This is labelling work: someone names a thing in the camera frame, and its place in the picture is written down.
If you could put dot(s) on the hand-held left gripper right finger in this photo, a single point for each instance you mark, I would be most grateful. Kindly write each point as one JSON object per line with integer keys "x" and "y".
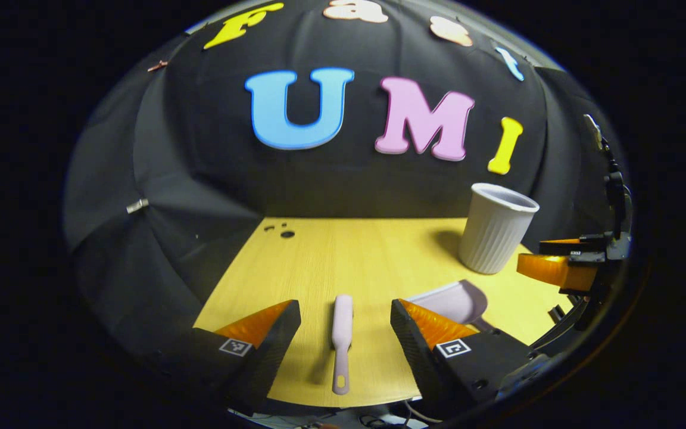
{"x": 414, "y": 357}

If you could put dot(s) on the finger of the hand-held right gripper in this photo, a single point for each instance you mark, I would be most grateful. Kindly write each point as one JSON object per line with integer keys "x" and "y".
{"x": 569, "y": 245}
{"x": 557, "y": 271}

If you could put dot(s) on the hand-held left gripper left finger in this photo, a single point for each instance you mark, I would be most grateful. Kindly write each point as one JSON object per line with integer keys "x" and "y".
{"x": 274, "y": 351}

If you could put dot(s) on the pale purple dustpan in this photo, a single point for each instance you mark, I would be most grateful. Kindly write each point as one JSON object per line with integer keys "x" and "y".
{"x": 453, "y": 301}

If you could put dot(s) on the white ribbed garbage bin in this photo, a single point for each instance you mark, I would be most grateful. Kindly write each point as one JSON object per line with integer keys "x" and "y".
{"x": 495, "y": 238}

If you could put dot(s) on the pale purple small broom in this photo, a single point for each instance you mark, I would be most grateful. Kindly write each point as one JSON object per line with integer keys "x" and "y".
{"x": 342, "y": 322}

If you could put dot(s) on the yellow wooden desktop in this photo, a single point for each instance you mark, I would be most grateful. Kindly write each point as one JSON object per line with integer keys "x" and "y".
{"x": 349, "y": 256}

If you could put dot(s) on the silver cloth clip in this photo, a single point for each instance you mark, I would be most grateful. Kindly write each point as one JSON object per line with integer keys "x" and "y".
{"x": 137, "y": 206}

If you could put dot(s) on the copper cloth clip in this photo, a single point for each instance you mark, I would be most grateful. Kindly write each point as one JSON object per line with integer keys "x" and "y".
{"x": 157, "y": 65}

